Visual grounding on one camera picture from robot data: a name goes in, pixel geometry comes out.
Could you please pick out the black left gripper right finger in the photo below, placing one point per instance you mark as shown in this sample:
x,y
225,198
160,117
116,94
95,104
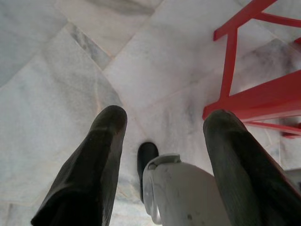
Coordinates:
x,y
240,169

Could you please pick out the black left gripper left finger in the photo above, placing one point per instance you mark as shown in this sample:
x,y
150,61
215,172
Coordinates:
x,y
94,169

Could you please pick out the black robot left foot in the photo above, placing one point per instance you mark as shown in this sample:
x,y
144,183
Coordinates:
x,y
147,155

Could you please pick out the red frame chair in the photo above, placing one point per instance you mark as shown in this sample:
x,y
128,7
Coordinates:
x,y
270,96

